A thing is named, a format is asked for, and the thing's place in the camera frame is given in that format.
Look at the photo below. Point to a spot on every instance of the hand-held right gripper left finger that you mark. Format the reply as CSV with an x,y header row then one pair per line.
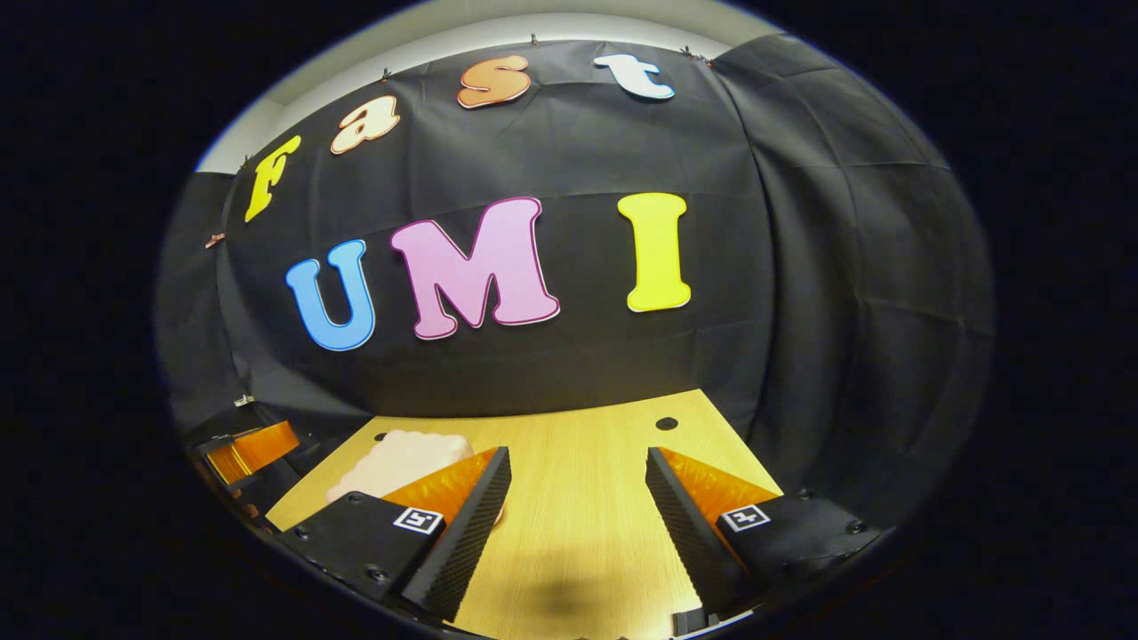
x,y
467,542

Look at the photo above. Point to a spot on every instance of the black backdrop cloth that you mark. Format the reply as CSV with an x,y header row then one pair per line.
x,y
578,142

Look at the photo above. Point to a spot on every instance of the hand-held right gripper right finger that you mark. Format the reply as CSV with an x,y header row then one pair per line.
x,y
689,533

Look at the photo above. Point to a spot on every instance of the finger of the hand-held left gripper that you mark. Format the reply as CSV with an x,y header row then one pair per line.
x,y
258,444

